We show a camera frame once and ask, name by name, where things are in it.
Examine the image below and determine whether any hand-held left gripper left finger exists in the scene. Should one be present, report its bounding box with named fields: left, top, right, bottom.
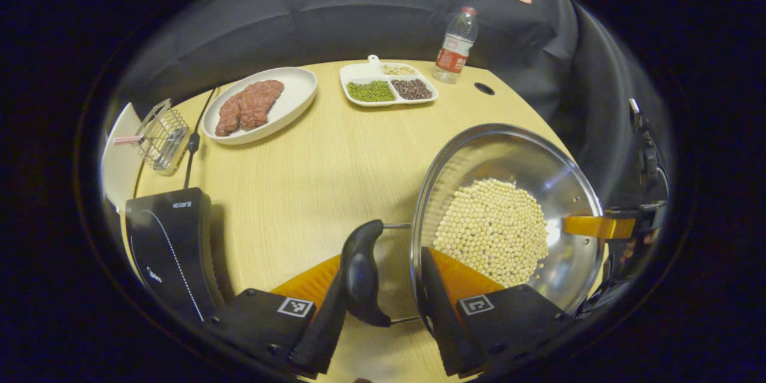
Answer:
left=206, top=254, right=348, bottom=379

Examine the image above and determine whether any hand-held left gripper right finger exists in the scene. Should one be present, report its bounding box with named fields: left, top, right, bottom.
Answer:
left=419, top=247, right=575, bottom=379

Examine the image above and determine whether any steel pot with black handles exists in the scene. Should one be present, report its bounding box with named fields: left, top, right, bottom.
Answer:
left=340, top=123, right=605, bottom=329

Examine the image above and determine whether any black induction cooktop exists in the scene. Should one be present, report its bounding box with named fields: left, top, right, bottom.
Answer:
left=126, top=187, right=225, bottom=324

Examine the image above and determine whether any pile of soybeans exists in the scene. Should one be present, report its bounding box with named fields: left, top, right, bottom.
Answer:
left=432, top=178, right=549, bottom=288

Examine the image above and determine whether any clear plastic water bottle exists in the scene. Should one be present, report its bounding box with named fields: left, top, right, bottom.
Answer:
left=432, top=6, right=479, bottom=84

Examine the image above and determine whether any heap of dark red beans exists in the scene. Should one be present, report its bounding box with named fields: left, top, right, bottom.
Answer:
left=391, top=78, right=433, bottom=101

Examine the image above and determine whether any heap of green mung beans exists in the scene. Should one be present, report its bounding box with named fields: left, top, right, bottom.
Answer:
left=347, top=80, right=397, bottom=102

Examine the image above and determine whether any raw meat slice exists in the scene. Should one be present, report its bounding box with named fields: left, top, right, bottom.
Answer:
left=215, top=93, right=244, bottom=137
left=239, top=80, right=285, bottom=131

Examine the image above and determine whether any round white plate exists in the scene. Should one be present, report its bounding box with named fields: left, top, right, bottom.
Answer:
left=202, top=67, right=318, bottom=145

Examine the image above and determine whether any white toaster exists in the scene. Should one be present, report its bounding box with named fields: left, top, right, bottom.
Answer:
left=102, top=102, right=142, bottom=213

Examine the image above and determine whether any white divided dish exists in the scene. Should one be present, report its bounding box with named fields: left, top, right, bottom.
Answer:
left=339, top=55, right=439, bottom=108

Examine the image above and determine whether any black power cable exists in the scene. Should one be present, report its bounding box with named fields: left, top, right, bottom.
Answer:
left=183, top=87, right=219, bottom=189

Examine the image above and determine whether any wire mesh basket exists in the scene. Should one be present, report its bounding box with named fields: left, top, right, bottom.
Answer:
left=136, top=99, right=190, bottom=176

